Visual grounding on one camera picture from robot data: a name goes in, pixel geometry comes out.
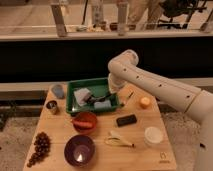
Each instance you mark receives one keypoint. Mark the white towel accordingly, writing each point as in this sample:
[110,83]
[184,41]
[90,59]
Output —
[82,95]

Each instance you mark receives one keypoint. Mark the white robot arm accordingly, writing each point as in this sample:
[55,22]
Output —
[193,101]

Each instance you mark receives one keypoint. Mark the green plastic tray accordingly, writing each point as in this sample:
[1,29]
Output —
[98,87]

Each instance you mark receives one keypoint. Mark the light blue sponge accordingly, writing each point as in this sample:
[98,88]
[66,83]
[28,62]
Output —
[102,105]

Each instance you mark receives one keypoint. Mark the small brush pen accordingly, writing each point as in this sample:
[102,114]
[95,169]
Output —
[127,99]

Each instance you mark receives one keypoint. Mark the red bowl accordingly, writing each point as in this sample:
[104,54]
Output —
[85,117]

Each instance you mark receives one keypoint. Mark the black rectangular remote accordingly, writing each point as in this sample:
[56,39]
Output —
[126,120]

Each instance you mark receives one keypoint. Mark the orange fruit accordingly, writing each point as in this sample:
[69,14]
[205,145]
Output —
[145,102]

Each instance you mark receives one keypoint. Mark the orange carrot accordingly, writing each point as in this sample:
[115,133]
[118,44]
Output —
[82,124]

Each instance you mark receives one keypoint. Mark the grey blue cup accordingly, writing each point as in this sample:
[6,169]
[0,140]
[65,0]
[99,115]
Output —
[57,90]

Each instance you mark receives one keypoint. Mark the wooden table board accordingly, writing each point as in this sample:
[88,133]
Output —
[109,158]

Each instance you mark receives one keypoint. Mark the small metal cup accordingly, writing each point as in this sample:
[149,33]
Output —
[52,107]

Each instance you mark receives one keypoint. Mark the white lidded container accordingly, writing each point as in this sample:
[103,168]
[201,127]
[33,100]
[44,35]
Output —
[153,136]

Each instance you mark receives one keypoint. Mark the purple bowl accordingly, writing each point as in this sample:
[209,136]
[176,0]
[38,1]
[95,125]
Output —
[79,150]

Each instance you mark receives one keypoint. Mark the bunch of dark grapes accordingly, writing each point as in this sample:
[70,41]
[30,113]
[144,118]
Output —
[42,148]

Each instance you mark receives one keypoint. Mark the black handled tool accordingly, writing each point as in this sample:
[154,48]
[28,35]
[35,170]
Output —
[93,99]

